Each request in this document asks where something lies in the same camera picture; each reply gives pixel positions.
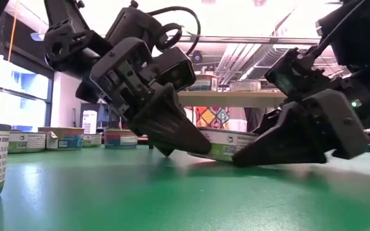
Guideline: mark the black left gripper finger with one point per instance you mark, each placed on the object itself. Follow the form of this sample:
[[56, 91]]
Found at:
[[172, 128], [165, 151]]

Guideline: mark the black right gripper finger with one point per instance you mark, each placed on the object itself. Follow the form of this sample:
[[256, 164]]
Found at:
[[294, 141], [268, 120]]

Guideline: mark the blue label salmon can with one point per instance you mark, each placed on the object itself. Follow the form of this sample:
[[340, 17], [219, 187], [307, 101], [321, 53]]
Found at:
[[69, 141], [120, 139], [204, 84]]

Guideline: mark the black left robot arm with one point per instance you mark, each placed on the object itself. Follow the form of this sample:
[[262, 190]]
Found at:
[[66, 38]]

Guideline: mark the wooden shelf with black legs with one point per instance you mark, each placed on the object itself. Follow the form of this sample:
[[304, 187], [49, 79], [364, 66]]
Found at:
[[236, 99]]

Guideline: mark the dark cloth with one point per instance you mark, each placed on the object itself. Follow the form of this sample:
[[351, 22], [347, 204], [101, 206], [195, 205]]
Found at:
[[255, 117]]

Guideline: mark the white cloth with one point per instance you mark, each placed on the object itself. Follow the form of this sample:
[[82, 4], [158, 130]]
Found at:
[[238, 120]]

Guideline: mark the dark blue cabinet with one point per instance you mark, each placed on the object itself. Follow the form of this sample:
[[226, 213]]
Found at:
[[103, 112]]

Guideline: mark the colourful patterned cloth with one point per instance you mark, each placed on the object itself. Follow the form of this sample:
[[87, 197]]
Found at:
[[212, 117]]

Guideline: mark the white air purifier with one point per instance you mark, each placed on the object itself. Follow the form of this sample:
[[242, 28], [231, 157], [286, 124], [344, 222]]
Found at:
[[89, 122]]

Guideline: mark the black ceiling spotlight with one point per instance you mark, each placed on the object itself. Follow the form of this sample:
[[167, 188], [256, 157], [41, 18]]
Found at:
[[197, 57]]

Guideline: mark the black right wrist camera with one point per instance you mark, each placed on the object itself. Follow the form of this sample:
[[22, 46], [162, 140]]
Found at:
[[284, 70]]

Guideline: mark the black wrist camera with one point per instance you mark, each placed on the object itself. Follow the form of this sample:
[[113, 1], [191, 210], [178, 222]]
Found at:
[[284, 70], [175, 69]]

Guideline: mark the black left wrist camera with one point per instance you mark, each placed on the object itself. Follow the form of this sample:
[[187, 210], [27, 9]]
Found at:
[[175, 69]]

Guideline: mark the window with black frame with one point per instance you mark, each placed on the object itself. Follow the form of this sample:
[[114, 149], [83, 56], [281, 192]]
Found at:
[[21, 96]]

